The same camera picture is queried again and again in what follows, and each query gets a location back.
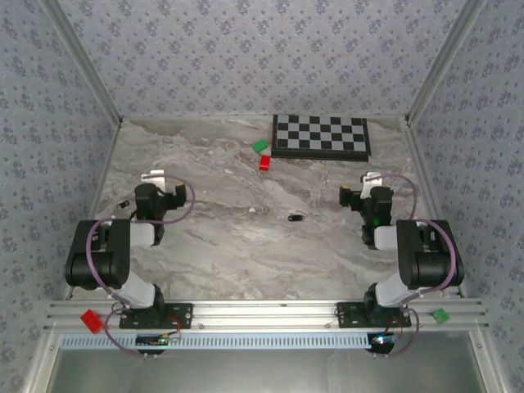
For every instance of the small green toy brick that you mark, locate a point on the small green toy brick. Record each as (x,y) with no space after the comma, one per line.
(260,146)

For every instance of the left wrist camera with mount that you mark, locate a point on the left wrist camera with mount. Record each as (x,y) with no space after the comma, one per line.
(153,177)

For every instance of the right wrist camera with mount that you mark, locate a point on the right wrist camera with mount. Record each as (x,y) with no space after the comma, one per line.
(370,178)

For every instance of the dark green toy brick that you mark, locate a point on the dark green toy brick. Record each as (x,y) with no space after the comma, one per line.
(440,315)

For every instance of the aluminium corner post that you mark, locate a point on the aluminium corner post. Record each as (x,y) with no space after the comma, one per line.
(87,61)
(442,61)

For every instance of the small red toy brick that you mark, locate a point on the small red toy brick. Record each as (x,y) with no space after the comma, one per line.
(265,162)

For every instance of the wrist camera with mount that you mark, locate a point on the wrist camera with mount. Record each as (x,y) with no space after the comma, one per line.
(370,178)
(153,177)

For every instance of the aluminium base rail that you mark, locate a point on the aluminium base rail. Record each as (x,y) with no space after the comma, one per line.
(262,315)

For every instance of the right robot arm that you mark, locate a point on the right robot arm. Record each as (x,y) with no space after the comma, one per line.
(425,258)

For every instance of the grey metal panel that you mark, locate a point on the grey metal panel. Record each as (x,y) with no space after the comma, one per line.
(262,372)

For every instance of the large red toy brick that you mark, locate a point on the large red toy brick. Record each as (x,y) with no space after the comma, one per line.
(92,321)

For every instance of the black grey chessboard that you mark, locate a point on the black grey chessboard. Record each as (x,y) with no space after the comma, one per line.
(319,133)

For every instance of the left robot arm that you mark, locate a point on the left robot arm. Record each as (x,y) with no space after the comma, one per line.
(102,254)

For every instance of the small circuit board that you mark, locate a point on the small circuit board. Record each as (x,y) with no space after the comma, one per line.
(153,340)
(382,340)

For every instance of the aluminium table edge rail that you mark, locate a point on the aluminium table edge rail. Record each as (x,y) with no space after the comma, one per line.
(431,204)
(93,204)

